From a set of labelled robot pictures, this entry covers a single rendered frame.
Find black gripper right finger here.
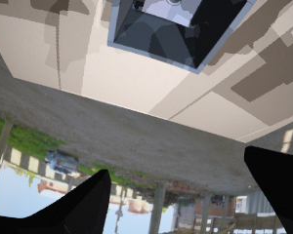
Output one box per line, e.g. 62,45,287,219
244,145,293,234

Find open dark grey box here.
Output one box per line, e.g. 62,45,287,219
106,0,257,75

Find white plate with hole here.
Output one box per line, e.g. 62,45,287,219
143,0,204,27

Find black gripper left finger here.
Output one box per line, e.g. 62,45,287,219
0,169,111,234

